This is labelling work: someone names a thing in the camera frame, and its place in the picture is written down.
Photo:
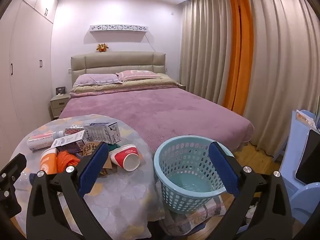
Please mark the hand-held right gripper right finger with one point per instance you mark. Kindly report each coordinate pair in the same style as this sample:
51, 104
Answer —
222, 170

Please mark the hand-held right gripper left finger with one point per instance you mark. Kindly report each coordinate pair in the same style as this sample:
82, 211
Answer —
93, 170

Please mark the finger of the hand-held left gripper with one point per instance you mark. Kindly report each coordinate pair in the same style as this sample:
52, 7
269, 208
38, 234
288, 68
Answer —
15, 163
10, 201

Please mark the brown paper bag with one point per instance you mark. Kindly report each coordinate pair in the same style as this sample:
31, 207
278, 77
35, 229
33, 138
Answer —
110, 166

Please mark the orange plastic bag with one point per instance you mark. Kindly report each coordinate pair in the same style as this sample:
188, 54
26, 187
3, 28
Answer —
65, 161

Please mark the teal wrapper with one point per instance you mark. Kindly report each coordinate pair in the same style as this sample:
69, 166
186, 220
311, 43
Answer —
113, 147

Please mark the red white paper cup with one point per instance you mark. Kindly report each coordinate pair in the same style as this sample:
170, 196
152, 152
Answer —
123, 155

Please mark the light blue plastic basket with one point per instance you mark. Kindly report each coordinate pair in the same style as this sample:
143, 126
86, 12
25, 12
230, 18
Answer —
190, 183

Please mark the white bottle pink label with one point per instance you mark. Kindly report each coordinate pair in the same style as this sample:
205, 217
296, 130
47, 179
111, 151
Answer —
41, 140

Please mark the grey patterned drink carton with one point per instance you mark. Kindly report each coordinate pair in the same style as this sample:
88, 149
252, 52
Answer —
100, 132

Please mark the blue white paper box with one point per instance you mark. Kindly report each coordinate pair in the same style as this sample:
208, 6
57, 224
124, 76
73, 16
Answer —
67, 141

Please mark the white dotted small box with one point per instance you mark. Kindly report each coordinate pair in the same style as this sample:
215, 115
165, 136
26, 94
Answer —
73, 130

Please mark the round table with floral cloth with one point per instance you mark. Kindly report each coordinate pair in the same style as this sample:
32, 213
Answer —
120, 195

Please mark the plaid stool cushion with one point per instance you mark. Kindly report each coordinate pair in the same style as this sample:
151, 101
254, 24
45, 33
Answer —
190, 220

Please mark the light blue desk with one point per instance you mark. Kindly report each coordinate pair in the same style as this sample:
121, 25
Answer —
287, 155

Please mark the beige nightstand with drawers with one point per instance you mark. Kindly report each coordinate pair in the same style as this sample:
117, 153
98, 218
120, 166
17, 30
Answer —
58, 105

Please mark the bed with pink cover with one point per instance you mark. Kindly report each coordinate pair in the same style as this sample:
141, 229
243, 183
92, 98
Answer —
162, 110

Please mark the black tablet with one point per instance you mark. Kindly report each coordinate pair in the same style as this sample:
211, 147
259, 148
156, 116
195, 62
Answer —
308, 157

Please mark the light blue chair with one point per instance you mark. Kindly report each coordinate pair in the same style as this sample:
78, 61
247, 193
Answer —
305, 200

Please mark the purple pillow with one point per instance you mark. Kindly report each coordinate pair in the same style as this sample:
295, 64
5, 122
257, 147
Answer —
96, 79

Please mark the picture book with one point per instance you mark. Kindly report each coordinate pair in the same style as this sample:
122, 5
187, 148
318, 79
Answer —
305, 120

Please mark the beige folded quilt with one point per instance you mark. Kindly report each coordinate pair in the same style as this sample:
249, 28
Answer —
140, 84

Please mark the pink pillow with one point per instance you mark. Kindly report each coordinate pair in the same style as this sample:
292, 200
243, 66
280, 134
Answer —
138, 75

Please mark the white wardrobe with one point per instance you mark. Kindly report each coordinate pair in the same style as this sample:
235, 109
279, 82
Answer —
27, 55

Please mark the beige padded headboard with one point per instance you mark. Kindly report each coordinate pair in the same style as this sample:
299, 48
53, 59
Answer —
117, 61

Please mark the orange curtain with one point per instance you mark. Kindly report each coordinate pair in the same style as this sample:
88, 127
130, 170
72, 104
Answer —
237, 55

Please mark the brown plush toy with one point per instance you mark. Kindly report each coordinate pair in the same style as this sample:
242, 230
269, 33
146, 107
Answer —
102, 48

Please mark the beige curtain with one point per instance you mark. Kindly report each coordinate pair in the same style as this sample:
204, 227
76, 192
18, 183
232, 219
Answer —
205, 42

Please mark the small dark photo frame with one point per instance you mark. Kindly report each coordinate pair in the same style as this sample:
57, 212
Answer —
60, 91

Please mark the white decorated wall shelf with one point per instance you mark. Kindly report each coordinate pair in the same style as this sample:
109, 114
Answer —
118, 28

